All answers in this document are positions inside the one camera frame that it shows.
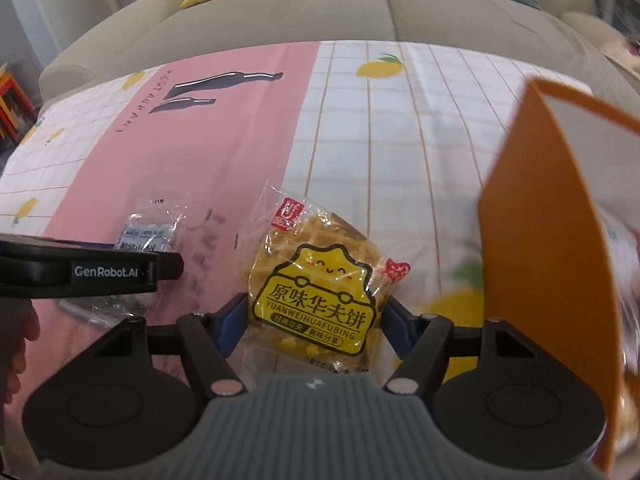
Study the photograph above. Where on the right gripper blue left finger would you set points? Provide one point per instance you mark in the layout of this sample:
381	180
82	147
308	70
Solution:
230	324

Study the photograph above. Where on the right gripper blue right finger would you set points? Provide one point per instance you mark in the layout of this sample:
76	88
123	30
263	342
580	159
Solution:
400	327

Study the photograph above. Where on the yellow waffle snack pack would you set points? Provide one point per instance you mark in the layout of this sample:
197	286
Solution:
316	286

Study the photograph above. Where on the person's left hand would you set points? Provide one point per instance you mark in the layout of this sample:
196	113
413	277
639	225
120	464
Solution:
19	324

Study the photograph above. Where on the white balls snack pack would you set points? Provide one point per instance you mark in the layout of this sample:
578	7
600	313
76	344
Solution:
155	222

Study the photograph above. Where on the red yellow stool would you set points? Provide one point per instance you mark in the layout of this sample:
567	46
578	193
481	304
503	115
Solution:
18	115

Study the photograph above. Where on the orange cardboard box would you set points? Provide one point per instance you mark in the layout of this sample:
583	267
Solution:
566	157

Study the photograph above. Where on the beige sofa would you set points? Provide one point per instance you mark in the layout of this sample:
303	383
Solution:
561	35

